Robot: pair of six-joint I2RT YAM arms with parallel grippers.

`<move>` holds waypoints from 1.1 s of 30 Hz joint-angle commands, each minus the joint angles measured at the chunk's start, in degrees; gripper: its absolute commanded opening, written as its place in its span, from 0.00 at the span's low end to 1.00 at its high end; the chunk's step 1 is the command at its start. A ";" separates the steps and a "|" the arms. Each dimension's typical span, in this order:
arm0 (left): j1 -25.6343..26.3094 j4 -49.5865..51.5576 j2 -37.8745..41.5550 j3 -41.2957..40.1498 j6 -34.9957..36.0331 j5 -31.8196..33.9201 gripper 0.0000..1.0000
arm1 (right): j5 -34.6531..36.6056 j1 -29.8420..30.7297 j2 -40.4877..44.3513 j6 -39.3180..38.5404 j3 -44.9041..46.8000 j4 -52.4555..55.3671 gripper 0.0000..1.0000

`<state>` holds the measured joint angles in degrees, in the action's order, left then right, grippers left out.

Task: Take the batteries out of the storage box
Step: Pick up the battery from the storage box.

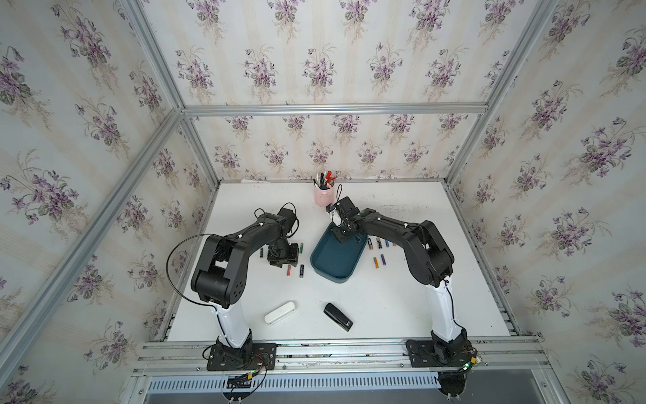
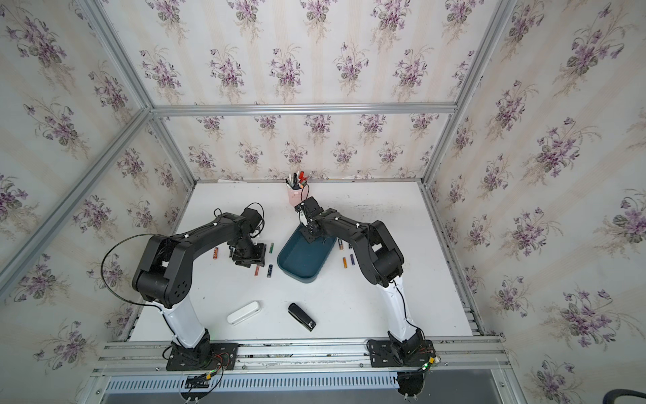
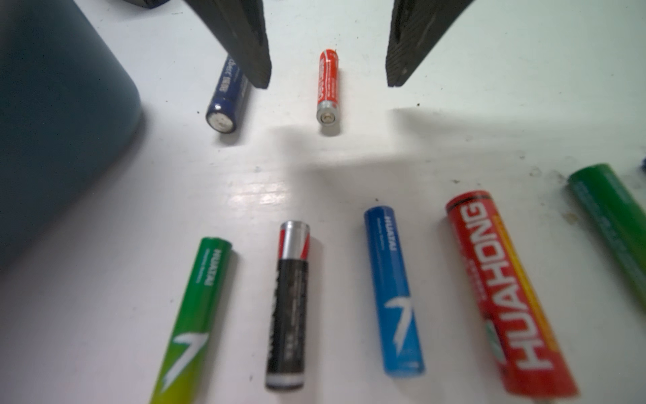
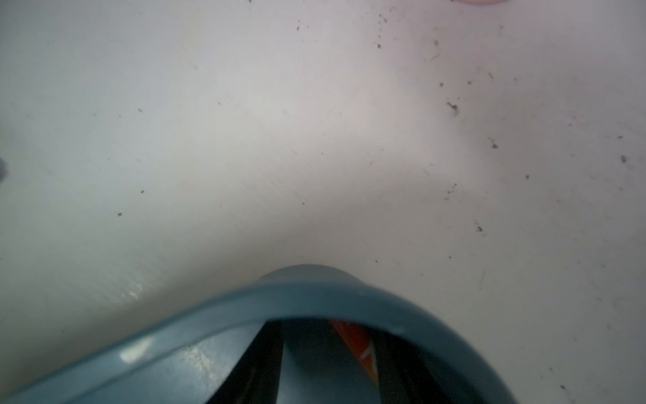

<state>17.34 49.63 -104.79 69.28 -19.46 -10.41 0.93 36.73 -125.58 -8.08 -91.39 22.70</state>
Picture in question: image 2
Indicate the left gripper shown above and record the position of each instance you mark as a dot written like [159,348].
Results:
[259,257]

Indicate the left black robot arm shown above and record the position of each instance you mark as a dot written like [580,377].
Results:
[164,275]

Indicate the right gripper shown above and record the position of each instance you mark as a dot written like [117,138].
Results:
[304,235]

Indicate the white oblong case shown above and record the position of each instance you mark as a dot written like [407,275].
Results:
[245,313]

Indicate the aluminium front rail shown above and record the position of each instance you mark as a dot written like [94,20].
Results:
[301,356]

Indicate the teal plastic storage box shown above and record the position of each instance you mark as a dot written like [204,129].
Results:
[303,260]

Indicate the black stapler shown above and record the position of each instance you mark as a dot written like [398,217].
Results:
[301,317]

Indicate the pink pen holder cup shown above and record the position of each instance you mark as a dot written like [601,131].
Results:
[296,196]

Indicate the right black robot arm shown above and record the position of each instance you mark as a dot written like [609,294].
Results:
[379,260]

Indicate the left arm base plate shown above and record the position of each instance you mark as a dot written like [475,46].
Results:
[202,358]

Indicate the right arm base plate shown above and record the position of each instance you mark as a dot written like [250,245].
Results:
[419,354]

